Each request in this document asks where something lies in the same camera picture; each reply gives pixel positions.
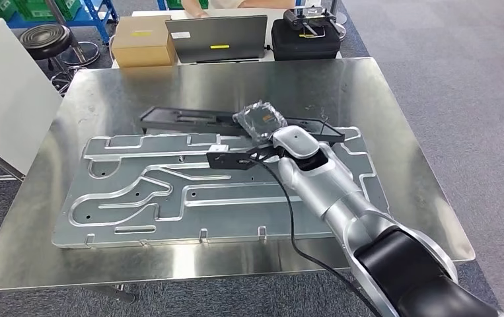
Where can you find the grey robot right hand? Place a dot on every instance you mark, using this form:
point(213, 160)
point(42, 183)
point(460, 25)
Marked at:
point(260, 120)

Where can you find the long black frame part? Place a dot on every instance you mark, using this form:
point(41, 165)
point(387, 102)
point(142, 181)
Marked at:
point(181, 120)

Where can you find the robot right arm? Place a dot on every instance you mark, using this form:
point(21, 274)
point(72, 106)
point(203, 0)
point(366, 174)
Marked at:
point(321, 183)

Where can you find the stainless steel workbench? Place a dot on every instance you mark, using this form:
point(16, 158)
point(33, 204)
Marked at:
point(234, 83)

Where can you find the black carrying case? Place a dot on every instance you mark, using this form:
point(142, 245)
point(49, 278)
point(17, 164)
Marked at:
point(304, 46)

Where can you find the grey laptop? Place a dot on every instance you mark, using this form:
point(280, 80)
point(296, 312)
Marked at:
point(216, 37)

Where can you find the chrome chair base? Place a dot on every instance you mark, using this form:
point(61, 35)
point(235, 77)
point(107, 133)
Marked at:
point(341, 28)

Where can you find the person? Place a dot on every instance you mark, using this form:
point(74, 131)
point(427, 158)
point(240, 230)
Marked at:
point(194, 6)

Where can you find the green plastic bin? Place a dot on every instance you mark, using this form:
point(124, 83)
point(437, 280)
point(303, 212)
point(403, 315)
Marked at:
point(186, 3)
point(2, 8)
point(68, 8)
point(35, 8)

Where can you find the brown cardboard box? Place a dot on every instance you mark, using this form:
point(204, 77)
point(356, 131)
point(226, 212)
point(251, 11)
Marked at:
point(142, 43)

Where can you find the silver metal fixture plate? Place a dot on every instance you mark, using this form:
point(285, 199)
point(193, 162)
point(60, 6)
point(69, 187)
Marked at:
point(146, 205)

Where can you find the white desk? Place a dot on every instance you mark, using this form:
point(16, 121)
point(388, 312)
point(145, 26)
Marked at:
point(155, 12)

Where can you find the blue steel storage rack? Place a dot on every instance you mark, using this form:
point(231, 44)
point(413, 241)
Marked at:
point(98, 13)

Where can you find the black stool with chrome base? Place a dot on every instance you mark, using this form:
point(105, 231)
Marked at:
point(43, 39)

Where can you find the white cabinet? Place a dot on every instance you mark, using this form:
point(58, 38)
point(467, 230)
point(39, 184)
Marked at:
point(6, 87)

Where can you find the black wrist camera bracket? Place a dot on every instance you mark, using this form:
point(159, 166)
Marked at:
point(265, 154)

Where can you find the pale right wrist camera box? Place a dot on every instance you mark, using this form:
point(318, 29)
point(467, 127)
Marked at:
point(225, 161)

